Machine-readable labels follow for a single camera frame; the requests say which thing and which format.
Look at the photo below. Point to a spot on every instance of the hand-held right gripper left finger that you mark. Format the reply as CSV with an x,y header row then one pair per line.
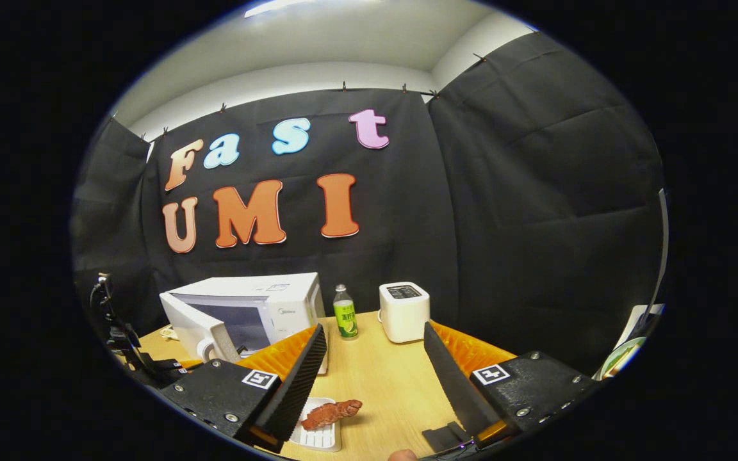
x,y
292,390

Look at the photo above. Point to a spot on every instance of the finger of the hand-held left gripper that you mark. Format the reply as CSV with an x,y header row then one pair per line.
x,y
191,365

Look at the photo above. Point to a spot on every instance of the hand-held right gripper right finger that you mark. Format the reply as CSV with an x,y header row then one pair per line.
x,y
455,384

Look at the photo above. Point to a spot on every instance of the red-brown roasted meat piece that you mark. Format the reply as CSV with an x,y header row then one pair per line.
x,y
327,415

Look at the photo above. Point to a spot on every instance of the white microwave oven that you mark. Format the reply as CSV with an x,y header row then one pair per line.
x,y
292,301

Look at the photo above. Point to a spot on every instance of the white divided dish with grains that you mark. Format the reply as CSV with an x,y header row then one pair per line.
x,y
168,333

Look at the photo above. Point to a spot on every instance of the white ribbed tray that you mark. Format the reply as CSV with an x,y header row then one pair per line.
x,y
321,438

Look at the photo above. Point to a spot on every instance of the white toaster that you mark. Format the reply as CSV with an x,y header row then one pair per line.
x,y
404,320

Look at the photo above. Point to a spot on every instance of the green label drink bottle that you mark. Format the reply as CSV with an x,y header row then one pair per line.
x,y
345,320

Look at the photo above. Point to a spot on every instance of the black backdrop cloth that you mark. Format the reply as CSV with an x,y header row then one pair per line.
x,y
471,224

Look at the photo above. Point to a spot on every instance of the white plate with green rim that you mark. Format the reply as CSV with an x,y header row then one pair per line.
x,y
622,357

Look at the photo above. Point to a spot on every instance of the white board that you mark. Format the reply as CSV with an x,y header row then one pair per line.
x,y
641,320

